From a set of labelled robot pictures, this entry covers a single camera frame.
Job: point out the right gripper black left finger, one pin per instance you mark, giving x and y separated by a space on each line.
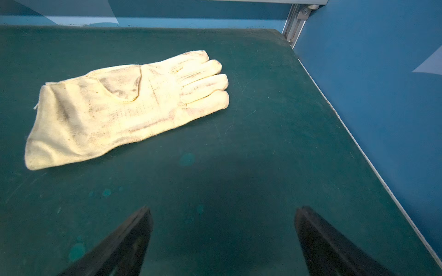
121 253

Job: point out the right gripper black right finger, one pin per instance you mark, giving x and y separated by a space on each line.
327 252

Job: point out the cream work glove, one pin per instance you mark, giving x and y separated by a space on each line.
82 118

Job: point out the aluminium corner post right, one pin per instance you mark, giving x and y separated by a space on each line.
297 17

